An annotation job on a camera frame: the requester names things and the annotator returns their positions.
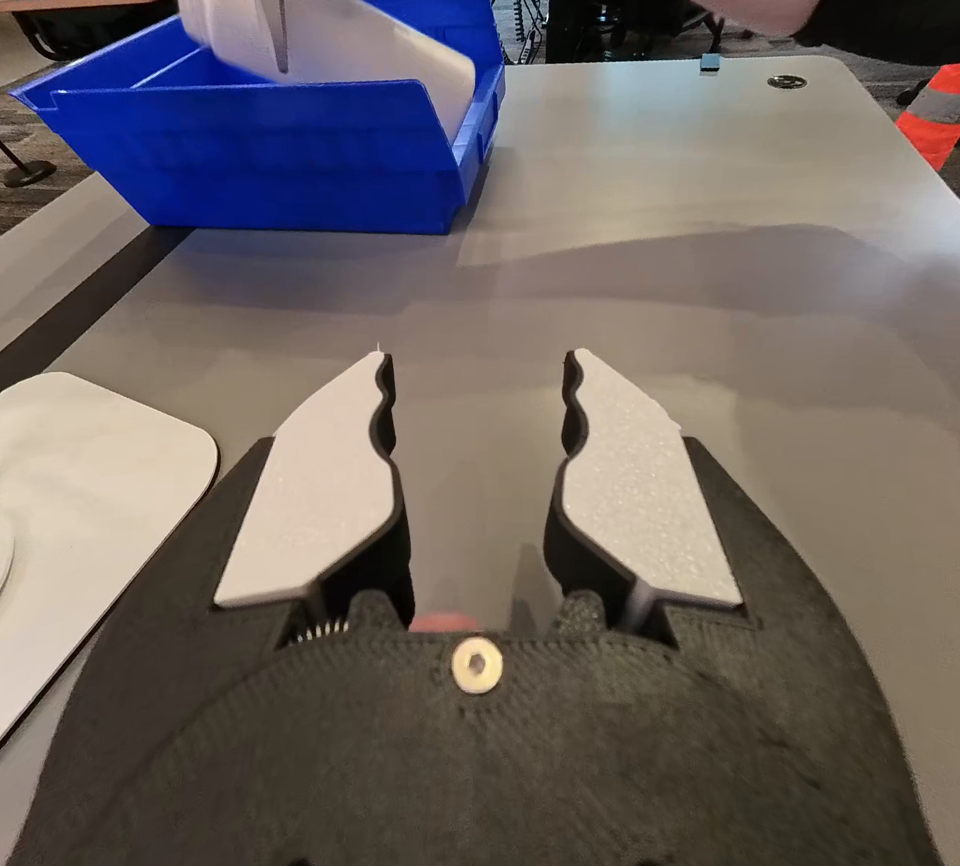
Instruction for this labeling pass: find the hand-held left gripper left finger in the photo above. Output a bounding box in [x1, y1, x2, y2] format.
[215, 352, 415, 630]

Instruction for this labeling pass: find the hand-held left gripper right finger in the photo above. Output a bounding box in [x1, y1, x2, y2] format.
[543, 348, 744, 633]

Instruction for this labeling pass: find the white bottle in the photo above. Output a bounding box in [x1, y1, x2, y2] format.
[176, 0, 477, 147]

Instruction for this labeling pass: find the blue plastic bin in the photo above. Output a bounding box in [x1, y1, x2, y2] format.
[9, 0, 505, 237]

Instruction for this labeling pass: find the white stand base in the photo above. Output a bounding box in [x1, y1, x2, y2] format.
[0, 372, 220, 739]

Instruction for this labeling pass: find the black tape strip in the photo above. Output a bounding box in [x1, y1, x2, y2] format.
[0, 227, 189, 390]

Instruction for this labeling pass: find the black round-base floor stand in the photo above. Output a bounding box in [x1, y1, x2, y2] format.
[0, 138, 57, 189]

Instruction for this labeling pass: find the orange traffic cone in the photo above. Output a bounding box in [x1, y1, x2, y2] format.
[896, 63, 960, 169]

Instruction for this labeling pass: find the black coiled cable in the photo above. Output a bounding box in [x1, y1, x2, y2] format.
[508, 0, 546, 66]

